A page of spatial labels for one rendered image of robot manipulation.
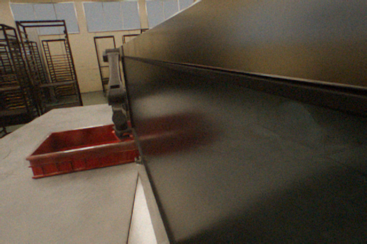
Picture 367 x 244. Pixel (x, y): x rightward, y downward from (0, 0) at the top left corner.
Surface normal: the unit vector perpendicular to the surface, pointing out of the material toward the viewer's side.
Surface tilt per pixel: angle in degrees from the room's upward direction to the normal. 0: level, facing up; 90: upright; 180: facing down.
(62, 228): 0
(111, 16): 90
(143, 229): 0
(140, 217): 0
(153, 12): 90
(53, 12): 90
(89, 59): 90
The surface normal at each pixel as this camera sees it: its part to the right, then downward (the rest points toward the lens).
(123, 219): -0.07, -0.95
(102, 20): 0.30, 0.28
